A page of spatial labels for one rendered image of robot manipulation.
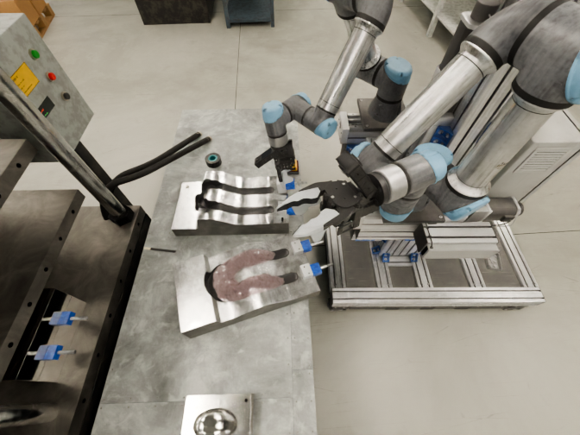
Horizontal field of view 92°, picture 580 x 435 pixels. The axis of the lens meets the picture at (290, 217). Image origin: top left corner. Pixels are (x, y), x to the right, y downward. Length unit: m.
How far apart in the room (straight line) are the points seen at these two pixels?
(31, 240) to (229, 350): 0.78
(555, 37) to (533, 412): 1.97
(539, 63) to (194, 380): 1.21
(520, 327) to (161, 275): 2.15
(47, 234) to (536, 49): 1.41
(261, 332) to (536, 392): 1.72
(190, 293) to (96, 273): 0.48
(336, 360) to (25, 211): 1.67
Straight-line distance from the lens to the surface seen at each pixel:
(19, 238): 1.34
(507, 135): 0.80
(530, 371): 2.37
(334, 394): 1.91
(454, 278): 2.07
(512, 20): 0.76
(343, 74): 1.00
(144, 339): 1.22
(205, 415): 1.07
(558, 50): 0.72
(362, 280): 1.84
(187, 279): 1.11
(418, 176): 0.62
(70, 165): 1.25
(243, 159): 1.54
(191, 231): 1.29
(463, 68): 0.76
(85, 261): 1.49
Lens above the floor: 1.89
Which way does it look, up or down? 57 degrees down
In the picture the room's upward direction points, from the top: straight up
